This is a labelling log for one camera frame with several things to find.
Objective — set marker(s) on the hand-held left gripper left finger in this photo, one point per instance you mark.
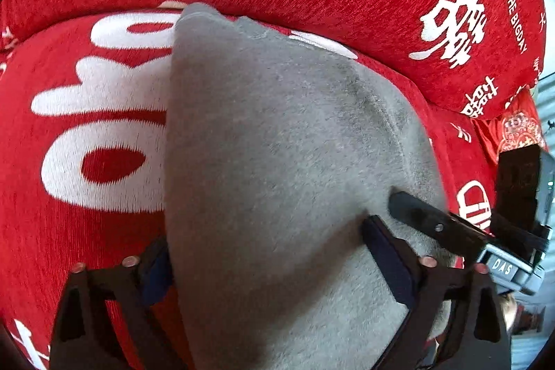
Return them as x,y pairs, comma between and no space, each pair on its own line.
156,279

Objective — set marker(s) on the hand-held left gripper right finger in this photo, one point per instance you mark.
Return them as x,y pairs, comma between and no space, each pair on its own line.
392,261

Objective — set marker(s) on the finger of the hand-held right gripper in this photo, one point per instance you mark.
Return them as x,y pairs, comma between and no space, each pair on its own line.
433,222

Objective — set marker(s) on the grey knit sweater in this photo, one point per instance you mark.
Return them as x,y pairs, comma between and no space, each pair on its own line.
277,179

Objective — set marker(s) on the red patterned cloth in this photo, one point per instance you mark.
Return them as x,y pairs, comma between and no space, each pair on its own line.
516,123

